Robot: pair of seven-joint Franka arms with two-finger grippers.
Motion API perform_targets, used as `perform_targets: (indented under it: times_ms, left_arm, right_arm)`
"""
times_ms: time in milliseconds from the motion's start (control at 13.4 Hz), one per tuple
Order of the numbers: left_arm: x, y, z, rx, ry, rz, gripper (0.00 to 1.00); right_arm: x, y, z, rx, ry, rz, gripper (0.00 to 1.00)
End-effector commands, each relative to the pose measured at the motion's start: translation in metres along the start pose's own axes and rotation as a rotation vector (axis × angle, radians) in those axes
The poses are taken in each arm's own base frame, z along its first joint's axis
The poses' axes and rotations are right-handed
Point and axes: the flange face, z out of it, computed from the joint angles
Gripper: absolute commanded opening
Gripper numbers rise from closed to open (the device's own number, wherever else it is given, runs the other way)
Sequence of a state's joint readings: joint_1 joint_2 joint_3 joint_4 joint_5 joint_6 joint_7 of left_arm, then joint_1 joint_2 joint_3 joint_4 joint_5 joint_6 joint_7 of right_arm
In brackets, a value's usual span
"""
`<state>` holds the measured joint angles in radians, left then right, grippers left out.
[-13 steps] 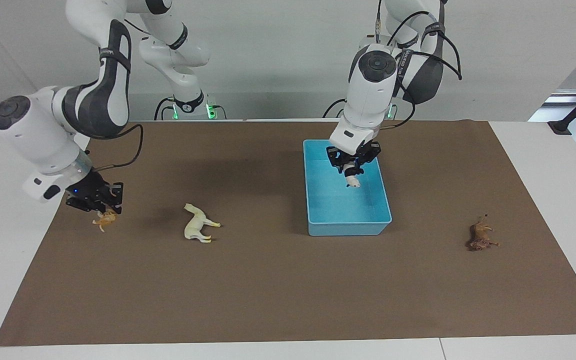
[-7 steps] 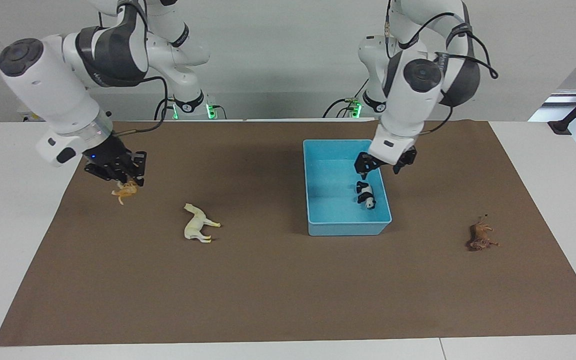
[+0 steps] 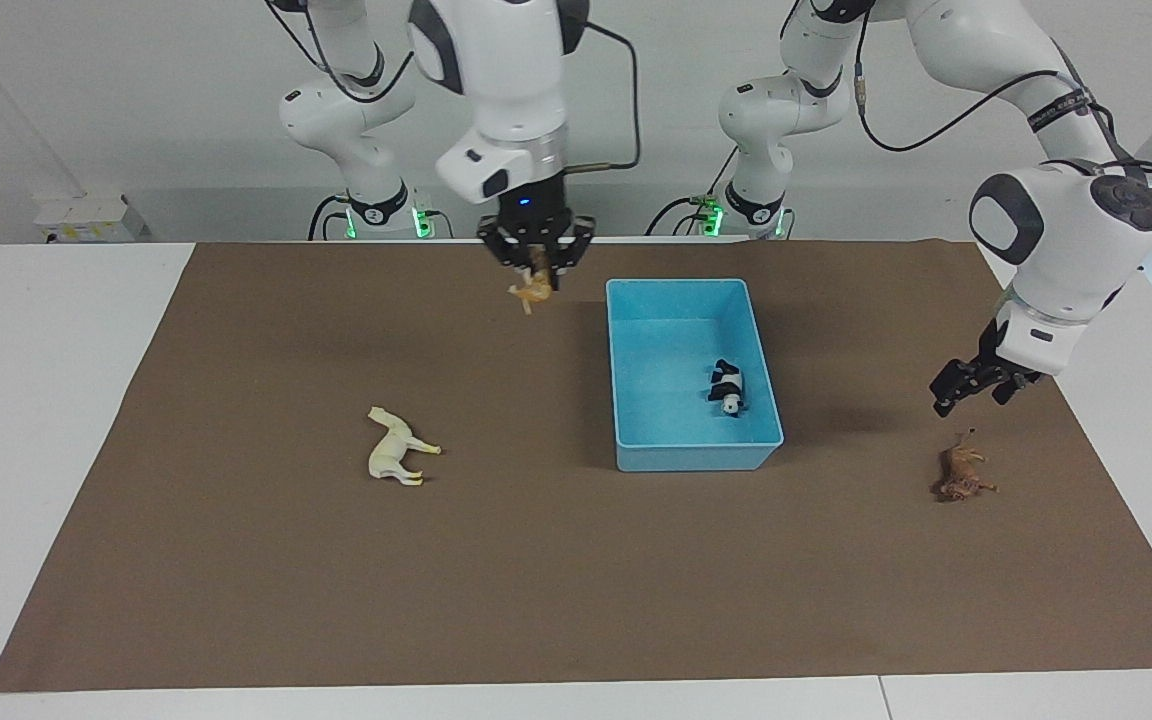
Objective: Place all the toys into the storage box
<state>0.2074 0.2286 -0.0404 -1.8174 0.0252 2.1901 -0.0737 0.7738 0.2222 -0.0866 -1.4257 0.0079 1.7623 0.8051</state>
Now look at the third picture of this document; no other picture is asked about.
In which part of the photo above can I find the black left base cable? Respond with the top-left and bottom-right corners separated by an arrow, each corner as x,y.
645,148 -> 739,238

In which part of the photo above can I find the light blue storage box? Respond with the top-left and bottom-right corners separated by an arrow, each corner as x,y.
604,278 -> 786,474

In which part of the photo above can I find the black and white panda toy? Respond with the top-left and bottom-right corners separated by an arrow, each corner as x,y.
706,358 -> 749,418

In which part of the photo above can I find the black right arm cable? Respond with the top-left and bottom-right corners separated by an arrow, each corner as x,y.
562,18 -> 644,174

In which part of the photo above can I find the brown table mat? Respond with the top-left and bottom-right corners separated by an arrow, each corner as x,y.
0,238 -> 1152,694

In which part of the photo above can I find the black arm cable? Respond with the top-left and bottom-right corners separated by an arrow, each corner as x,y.
562,18 -> 644,174
852,0 -> 1102,155

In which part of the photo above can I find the white box with yellow label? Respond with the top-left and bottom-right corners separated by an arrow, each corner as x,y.
32,194 -> 148,245

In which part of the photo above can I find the black right base cable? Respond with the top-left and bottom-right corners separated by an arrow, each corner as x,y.
307,192 -> 353,243

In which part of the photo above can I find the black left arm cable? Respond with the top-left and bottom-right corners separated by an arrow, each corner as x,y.
852,0 -> 1102,155

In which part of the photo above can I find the black base cable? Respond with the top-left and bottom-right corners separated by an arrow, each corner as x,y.
645,148 -> 739,238
307,192 -> 353,243

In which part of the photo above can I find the orange striped tiger toy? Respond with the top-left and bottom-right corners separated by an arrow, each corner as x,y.
507,250 -> 556,317

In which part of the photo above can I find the cream white horse toy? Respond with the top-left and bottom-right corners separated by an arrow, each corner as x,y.
367,405 -> 443,487

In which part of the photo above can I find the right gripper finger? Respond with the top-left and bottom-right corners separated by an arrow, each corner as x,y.
476,222 -> 537,277
540,214 -> 598,293

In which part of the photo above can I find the brown lion toy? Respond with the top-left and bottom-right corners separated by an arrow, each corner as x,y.
930,429 -> 999,503

